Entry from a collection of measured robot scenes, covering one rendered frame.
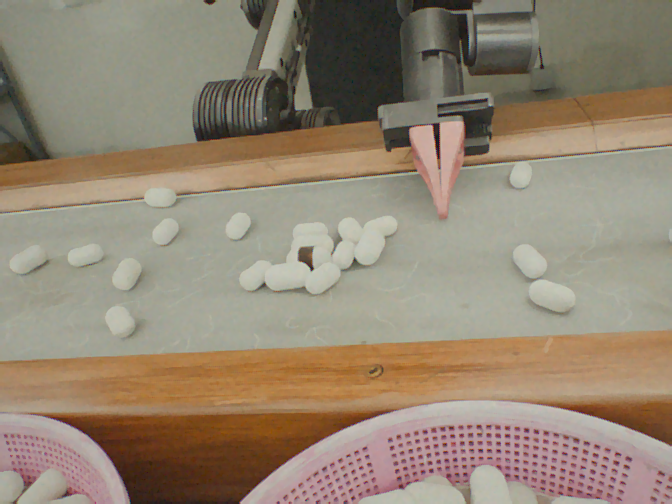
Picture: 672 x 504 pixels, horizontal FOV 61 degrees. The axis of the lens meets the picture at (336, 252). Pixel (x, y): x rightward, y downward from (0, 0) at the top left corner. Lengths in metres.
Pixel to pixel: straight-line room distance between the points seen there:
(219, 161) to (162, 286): 0.22
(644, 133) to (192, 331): 0.48
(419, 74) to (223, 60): 2.15
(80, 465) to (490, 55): 0.47
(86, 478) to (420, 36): 0.45
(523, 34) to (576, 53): 2.07
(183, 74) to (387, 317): 2.39
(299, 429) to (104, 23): 2.57
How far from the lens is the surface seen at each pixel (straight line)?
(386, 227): 0.51
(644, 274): 0.47
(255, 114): 0.88
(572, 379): 0.34
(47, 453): 0.40
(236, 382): 0.36
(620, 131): 0.67
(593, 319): 0.42
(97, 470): 0.36
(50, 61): 2.99
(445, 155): 0.51
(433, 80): 0.55
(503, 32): 0.59
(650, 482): 0.32
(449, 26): 0.59
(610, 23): 2.68
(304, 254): 0.47
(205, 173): 0.69
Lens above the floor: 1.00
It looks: 31 degrees down
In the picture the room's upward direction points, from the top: 11 degrees counter-clockwise
